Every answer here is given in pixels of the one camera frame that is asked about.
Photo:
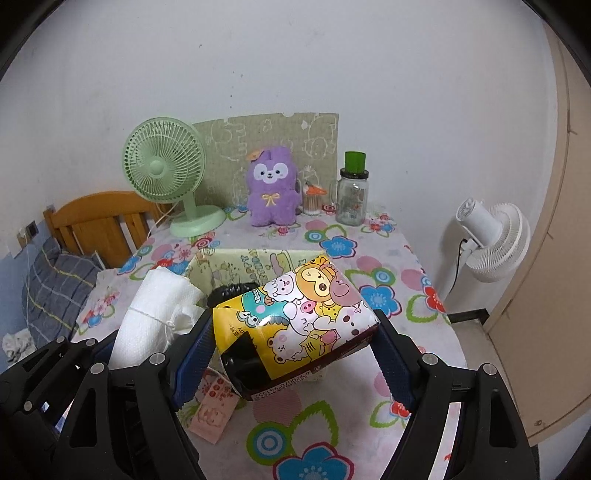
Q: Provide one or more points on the purple plush toy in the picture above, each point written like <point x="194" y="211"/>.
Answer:
<point x="272" y="194"/>

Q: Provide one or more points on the floral tablecloth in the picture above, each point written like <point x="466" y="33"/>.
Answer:
<point x="323" y="434"/>

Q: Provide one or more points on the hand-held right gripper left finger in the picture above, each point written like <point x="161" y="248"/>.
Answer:
<point x="194" y="364"/>

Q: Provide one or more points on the glass mug jar green lid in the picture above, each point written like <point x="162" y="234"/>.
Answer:
<point x="351" y="198"/>

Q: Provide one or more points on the green desk fan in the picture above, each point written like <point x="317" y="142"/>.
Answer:
<point x="159" y="166"/>

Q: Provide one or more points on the cartoon animal printed tissue pack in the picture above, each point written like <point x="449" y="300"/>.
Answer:
<point x="304" y="314"/>

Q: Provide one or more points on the wall socket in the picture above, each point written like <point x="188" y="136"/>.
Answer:
<point x="31" y="230"/>

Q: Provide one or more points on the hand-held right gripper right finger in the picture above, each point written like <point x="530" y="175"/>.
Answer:
<point x="392" y="369"/>

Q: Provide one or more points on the black crinkled soft roll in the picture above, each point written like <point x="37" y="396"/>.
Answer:
<point x="233" y="293"/>

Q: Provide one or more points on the cotton swab jar orange lid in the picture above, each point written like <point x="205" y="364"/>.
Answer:
<point x="312" y="201"/>

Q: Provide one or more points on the beige wooden door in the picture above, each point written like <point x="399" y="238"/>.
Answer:
<point x="554" y="277"/>

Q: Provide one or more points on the green cartoon-print board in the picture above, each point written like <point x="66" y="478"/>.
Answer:
<point x="277" y="129"/>

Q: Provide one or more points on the pink printed paper packet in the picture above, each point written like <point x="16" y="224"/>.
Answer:
<point x="212" y="415"/>

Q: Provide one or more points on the white crumpled cloth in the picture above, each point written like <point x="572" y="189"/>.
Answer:
<point x="18" y="344"/>

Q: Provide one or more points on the yellow cartoon printed storage box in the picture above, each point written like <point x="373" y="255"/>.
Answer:
<point x="235" y="267"/>

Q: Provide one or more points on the white standing fan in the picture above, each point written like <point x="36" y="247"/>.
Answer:
<point x="494" y="240"/>

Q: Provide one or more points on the wooden bed headboard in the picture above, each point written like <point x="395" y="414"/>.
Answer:
<point x="101" y="221"/>

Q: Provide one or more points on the grey plaid pillow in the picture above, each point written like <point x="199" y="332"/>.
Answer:
<point x="60" y="286"/>

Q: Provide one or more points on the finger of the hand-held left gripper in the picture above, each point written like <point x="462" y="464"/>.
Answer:
<point x="51" y="369"/>

